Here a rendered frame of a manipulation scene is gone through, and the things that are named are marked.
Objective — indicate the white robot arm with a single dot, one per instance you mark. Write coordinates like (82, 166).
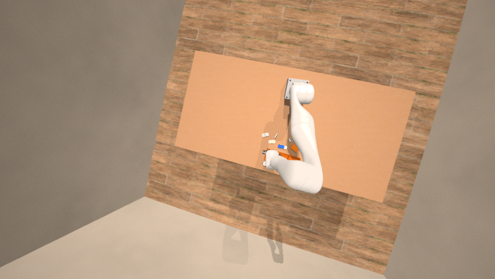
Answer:
(303, 175)

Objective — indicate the orange rack of three bins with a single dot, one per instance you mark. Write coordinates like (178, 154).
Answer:
(289, 157)

